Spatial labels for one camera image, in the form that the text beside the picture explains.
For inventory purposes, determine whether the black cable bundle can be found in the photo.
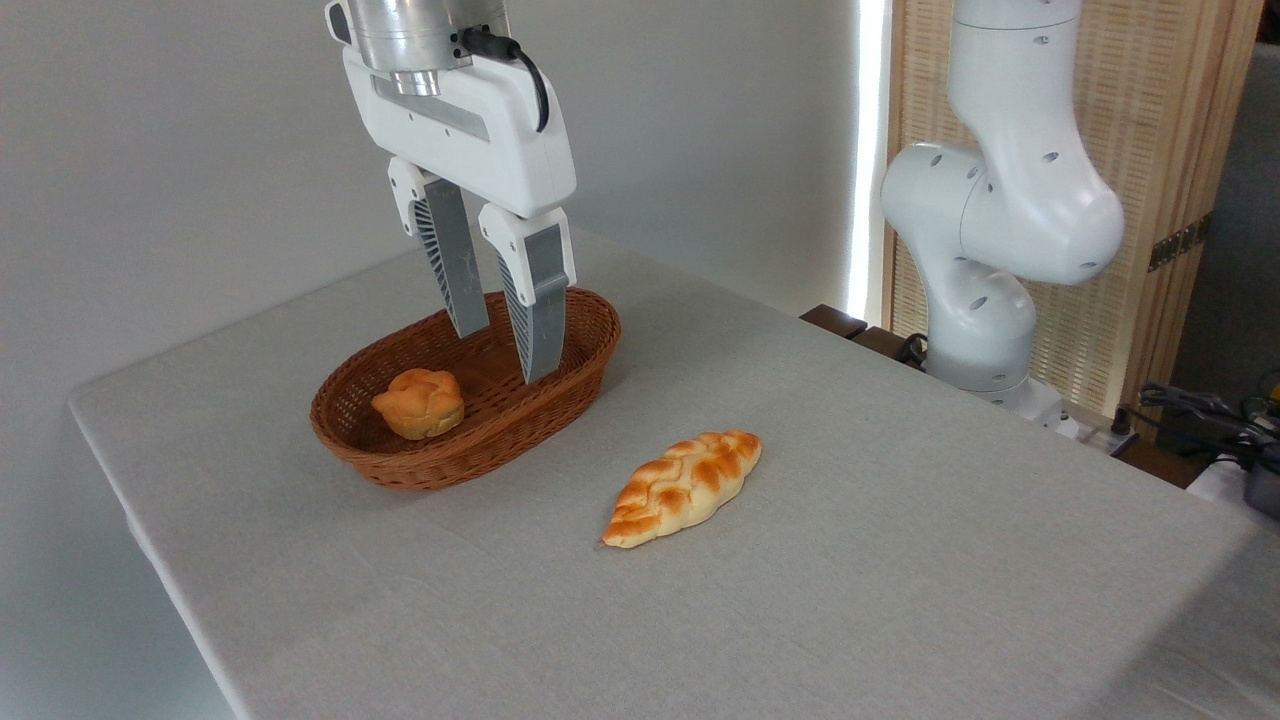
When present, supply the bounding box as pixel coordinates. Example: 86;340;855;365
1138;382;1280;471

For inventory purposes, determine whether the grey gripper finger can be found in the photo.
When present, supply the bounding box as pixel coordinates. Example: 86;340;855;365
388;156;491;339
478;203;578;385

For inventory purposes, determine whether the dark brown wooden furniture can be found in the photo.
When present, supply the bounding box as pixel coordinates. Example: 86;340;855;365
800;304;931;369

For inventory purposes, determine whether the round golden bread bun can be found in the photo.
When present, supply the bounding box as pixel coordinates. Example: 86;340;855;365
371;368;466;441

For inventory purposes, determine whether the black screen hinge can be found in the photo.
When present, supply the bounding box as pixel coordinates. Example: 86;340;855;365
1148;213;1214;273

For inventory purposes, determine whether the braided golden bread loaf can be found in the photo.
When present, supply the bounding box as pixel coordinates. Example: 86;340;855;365
600;430;764;550

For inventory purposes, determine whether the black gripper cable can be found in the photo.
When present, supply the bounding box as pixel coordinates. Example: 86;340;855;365
458;27;551;134

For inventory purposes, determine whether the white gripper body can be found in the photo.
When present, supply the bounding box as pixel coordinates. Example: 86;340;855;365
342;46;579;220

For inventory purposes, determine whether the brown oval wicker basket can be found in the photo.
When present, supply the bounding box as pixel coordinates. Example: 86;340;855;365
310;287;622;492

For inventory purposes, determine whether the grey tablecloth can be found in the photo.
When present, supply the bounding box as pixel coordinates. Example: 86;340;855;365
68;222;1280;720

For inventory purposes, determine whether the bamboo folding screen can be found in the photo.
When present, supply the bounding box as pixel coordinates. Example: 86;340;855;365
885;0;1266;441

